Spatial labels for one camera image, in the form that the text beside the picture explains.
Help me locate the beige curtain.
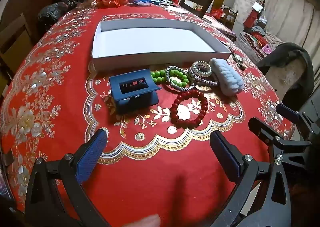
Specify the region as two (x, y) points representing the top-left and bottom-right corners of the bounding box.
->
(255, 0), (316, 50)

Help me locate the blue plastic clip holder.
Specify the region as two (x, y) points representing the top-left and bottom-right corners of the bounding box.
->
(109, 69), (162, 115)

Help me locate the white shallow cardboard box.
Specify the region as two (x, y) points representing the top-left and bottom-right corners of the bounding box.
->
(91, 18), (232, 73)

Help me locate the green bead bracelet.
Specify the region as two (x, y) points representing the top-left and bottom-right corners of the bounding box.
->
(150, 69), (168, 85)

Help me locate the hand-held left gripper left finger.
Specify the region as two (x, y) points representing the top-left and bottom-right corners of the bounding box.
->
(25, 129), (110, 227)

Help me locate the person's left hand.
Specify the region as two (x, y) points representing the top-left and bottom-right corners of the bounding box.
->
(124, 214), (161, 227)

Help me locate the chair with dark jacket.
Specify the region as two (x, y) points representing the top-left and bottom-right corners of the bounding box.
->
(256, 42), (315, 113)

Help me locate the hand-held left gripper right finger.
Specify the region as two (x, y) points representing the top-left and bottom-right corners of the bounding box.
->
(210, 131), (293, 227)

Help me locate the red floral tablecloth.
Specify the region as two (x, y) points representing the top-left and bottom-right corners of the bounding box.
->
(0, 5), (295, 227)

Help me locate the sofa with clothes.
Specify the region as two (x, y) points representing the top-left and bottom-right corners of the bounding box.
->
(236, 26), (285, 59)

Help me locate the red bead bracelet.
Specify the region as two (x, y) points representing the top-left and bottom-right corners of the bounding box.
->
(170, 90), (209, 129)

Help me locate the large silver spiral bracelet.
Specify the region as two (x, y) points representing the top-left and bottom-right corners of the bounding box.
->
(188, 67), (221, 87)

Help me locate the dark wooden chair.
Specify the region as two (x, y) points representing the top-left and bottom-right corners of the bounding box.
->
(179, 0), (215, 13)

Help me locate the black plastic bag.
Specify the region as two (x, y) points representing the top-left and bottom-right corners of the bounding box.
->
(37, 0), (78, 31)

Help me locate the brown wooden chair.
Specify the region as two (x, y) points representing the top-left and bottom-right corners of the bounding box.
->
(0, 0), (59, 85)

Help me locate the light blue fluffy scrunchie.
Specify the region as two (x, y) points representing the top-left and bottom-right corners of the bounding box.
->
(209, 58), (244, 96)

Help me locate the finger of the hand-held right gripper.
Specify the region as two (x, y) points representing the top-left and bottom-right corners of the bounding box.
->
(276, 103), (320, 134)
(248, 117), (312, 168)

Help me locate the wristwatch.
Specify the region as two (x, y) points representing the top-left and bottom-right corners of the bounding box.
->
(232, 52), (247, 70)

